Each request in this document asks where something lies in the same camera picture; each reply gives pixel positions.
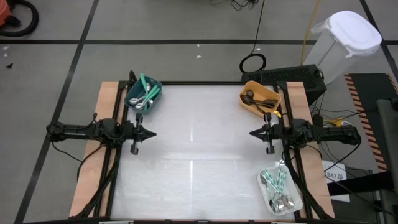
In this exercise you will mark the black computer tower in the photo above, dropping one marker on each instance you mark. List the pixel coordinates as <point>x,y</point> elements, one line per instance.
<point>286,76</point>

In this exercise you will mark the black hazard striped mat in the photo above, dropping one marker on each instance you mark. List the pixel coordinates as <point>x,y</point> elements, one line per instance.
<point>370,93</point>

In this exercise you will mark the white plastic bin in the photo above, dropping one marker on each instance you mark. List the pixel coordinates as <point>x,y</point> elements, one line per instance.
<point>293,186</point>

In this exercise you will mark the white lidded trash can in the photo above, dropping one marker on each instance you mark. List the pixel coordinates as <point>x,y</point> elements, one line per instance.
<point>351,31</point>

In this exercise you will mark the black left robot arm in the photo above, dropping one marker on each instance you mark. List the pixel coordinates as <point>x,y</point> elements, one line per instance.
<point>81,132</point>

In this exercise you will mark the white paper label sheet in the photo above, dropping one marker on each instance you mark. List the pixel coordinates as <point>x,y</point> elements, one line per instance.
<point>334,175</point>

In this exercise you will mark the black metal beam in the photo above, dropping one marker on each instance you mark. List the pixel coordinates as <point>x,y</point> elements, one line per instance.
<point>360,186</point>

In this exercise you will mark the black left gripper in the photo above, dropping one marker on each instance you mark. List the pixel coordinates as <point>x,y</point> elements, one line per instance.
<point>133,133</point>

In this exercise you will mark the orange plastic bin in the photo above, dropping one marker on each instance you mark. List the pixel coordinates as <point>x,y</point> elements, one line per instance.
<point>264,88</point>

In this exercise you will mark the black floor scrap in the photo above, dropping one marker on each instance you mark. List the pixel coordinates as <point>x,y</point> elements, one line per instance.
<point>9,66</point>

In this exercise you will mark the teal plastic bin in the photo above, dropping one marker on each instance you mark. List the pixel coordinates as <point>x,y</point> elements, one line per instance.
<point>155,104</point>

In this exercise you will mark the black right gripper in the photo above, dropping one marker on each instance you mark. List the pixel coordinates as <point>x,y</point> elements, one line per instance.
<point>278,133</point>

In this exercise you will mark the orange vacuum cleaner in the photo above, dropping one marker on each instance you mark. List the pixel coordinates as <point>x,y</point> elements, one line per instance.
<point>3,12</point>

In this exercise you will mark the black metal spoon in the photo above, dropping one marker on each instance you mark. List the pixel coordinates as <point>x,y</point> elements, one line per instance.
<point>267,100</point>
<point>264,105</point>
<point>260,109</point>
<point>245,99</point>
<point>250,92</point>
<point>272,102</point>

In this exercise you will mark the yellow gripper tag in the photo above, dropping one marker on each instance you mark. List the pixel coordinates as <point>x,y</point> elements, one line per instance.
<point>276,114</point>

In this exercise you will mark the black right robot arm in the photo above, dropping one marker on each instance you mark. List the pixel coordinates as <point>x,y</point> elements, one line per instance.
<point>329,135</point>

